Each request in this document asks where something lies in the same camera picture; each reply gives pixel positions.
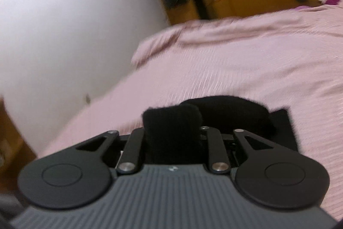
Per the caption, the black cloth garment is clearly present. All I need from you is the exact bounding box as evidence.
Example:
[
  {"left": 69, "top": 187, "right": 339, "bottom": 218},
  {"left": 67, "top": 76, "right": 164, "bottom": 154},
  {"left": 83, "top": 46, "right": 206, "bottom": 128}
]
[{"left": 141, "top": 95, "right": 298, "bottom": 164}]

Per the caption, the pink checked bed cover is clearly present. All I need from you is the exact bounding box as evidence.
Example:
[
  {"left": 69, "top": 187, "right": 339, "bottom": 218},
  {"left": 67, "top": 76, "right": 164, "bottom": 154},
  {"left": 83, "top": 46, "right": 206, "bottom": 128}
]
[{"left": 40, "top": 5, "right": 342, "bottom": 219}]

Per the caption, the purple item on bed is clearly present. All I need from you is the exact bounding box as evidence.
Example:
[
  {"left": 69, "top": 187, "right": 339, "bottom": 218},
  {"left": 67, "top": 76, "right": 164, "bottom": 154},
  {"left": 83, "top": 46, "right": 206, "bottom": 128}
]
[{"left": 324, "top": 0, "right": 342, "bottom": 6}]

